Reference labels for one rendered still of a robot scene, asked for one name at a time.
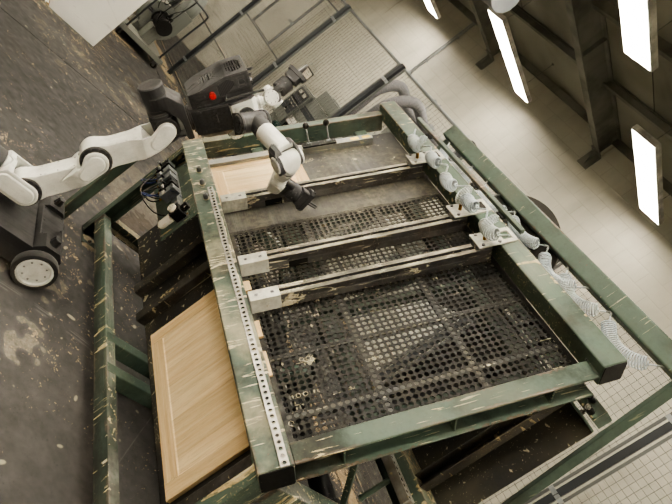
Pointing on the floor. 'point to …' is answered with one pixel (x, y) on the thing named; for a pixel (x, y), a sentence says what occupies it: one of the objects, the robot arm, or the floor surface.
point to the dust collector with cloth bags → (160, 24)
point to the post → (93, 188)
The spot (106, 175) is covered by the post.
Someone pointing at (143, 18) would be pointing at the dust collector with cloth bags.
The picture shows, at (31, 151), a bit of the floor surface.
